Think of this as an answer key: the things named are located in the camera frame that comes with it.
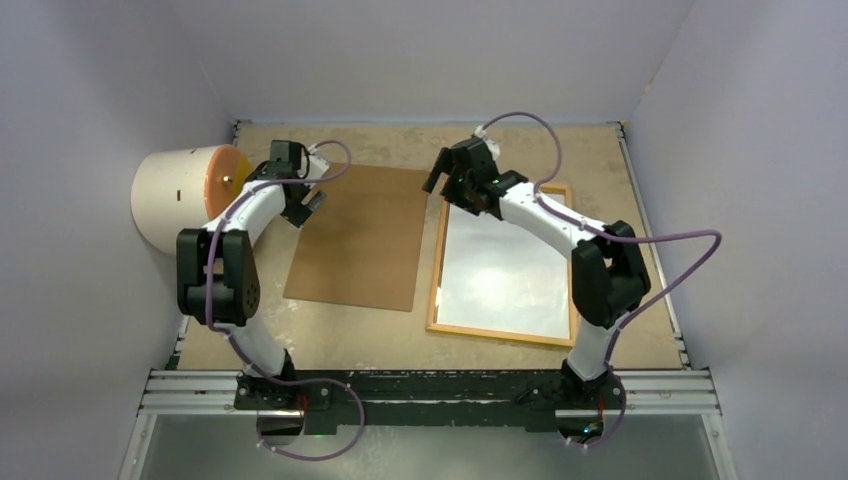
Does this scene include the white cylinder with coloured face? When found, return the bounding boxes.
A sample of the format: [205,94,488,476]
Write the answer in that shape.
[131,144,251,256]

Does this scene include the yellow picture frame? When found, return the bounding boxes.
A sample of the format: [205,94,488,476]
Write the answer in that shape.
[425,182,576,349]

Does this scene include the brown cardboard backing board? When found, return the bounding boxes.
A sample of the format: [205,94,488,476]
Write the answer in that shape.
[284,165,428,312]

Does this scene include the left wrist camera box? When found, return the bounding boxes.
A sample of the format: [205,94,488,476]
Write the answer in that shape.
[305,150,330,183]

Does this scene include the aluminium rail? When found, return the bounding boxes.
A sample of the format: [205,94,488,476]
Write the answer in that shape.
[140,370,720,417]

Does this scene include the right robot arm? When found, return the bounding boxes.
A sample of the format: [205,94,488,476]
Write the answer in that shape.
[422,136,651,407]

